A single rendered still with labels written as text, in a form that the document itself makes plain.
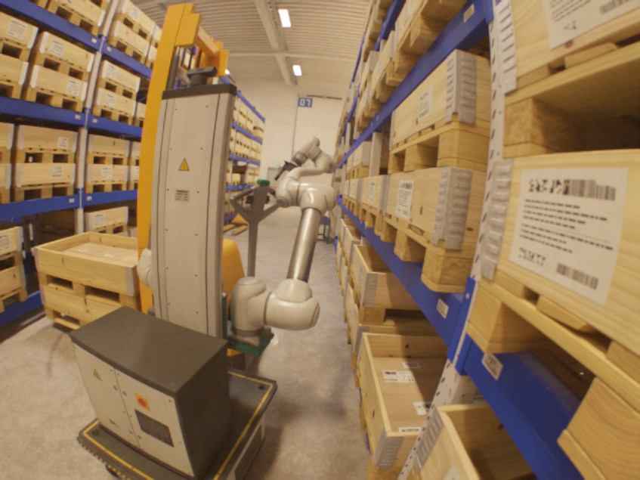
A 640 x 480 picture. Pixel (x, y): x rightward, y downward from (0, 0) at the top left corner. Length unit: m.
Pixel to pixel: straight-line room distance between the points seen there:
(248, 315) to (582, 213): 1.18
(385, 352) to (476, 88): 1.48
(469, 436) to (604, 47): 0.86
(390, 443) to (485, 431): 0.40
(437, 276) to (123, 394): 1.08
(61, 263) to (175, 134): 1.76
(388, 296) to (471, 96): 1.28
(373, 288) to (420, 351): 0.51
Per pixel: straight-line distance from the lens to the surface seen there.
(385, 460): 1.25
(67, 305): 2.82
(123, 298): 2.29
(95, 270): 2.39
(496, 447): 1.01
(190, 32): 2.15
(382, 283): 1.75
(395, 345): 1.81
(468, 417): 0.82
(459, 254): 0.82
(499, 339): 0.56
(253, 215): 1.95
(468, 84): 0.87
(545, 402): 0.54
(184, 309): 1.31
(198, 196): 1.15
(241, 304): 1.26
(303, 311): 1.21
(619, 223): 0.36
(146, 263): 1.66
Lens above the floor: 1.43
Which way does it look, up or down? 11 degrees down
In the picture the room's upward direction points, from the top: 6 degrees clockwise
